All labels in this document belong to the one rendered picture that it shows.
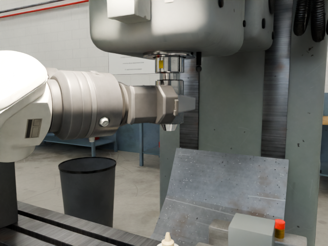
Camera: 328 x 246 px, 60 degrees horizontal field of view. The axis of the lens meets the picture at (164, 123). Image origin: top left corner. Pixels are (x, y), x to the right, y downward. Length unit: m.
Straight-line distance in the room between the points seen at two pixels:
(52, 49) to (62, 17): 0.73
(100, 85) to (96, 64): 5.77
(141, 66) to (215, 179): 4.76
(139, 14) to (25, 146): 0.21
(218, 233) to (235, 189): 0.30
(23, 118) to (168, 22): 0.20
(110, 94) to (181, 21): 0.13
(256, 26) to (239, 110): 0.32
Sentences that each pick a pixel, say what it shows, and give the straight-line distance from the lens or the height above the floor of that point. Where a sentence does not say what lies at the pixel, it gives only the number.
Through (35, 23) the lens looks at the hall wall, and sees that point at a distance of 7.57.
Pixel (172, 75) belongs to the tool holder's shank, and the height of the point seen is 1.27.
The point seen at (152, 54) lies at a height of 1.31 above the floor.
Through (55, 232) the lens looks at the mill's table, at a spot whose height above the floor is 0.91.
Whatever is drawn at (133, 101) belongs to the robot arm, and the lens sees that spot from 0.38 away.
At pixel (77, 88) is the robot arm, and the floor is 1.25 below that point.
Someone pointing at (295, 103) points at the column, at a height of 1.22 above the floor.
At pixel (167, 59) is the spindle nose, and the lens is 0.44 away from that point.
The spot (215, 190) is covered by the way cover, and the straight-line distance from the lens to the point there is 0.82.
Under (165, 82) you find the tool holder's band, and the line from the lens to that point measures 0.44.
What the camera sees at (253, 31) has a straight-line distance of 0.54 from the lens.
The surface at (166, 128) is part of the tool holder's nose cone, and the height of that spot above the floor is 1.19.
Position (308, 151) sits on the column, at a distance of 0.80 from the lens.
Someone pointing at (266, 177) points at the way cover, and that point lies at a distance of 0.80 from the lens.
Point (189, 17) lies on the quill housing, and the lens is 0.36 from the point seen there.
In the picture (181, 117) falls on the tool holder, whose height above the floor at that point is 1.21.
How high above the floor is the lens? 1.25
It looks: 7 degrees down
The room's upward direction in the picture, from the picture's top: straight up
